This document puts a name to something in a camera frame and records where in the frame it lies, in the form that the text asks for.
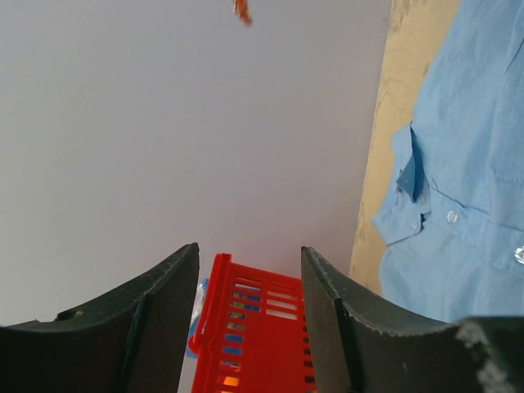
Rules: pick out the blue white plastic bag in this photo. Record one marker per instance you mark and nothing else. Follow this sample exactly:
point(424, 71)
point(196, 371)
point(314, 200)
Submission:
point(196, 313)

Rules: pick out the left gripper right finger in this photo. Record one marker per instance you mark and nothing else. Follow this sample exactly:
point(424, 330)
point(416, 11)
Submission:
point(360, 342)

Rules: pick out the red plastic shopping basket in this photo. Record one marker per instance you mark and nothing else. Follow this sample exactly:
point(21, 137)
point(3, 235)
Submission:
point(252, 334)

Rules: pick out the red leaf brooch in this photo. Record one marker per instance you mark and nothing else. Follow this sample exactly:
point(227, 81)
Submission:
point(241, 9)

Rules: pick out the light blue button shirt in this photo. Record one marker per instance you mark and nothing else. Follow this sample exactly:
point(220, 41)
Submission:
point(452, 216)

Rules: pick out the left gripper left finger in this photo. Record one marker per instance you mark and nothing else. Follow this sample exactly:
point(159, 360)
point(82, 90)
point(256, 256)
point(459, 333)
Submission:
point(130, 339)

